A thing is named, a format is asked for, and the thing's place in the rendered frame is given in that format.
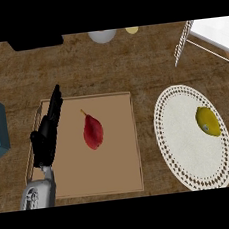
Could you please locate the brown wooden tray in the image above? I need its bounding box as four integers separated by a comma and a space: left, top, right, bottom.
16, 89, 145, 205

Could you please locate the pale yellow round object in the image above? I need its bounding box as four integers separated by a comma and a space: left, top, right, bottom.
125, 26, 141, 36

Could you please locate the white oval placemat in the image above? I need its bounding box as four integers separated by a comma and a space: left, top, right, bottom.
149, 79, 229, 196

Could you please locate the black appliance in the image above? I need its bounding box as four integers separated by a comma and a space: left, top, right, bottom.
7, 35, 65, 53

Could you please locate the yellow bell pepper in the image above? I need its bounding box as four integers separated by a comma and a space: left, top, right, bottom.
193, 104, 223, 140

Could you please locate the white round bowl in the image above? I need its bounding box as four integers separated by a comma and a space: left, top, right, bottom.
87, 29, 119, 46

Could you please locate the white wire tiered shelf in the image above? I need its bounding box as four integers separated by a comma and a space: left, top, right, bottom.
170, 16, 229, 74

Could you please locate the red pear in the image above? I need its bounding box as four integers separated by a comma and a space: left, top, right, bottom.
79, 106, 106, 152

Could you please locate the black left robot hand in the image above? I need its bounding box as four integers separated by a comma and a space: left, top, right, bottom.
24, 83, 72, 170

